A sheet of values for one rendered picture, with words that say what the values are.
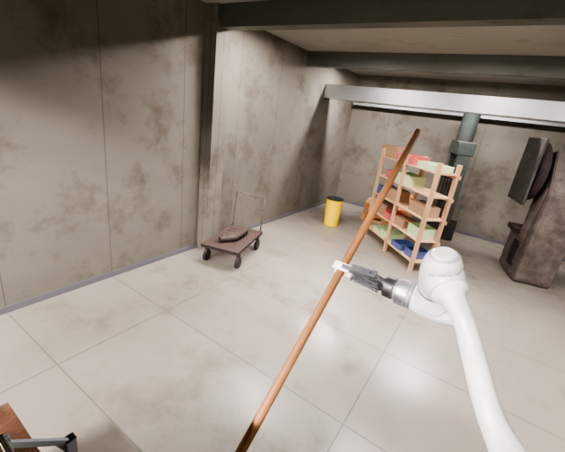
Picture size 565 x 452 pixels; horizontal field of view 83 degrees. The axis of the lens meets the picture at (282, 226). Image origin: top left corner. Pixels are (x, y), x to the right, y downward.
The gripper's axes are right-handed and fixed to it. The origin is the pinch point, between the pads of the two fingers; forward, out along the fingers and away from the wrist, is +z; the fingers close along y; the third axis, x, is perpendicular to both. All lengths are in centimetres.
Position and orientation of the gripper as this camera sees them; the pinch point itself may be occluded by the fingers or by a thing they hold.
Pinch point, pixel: (343, 268)
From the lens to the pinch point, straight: 124.1
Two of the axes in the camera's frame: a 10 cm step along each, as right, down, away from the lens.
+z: -8.0, -2.8, 5.2
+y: 2.9, 5.8, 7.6
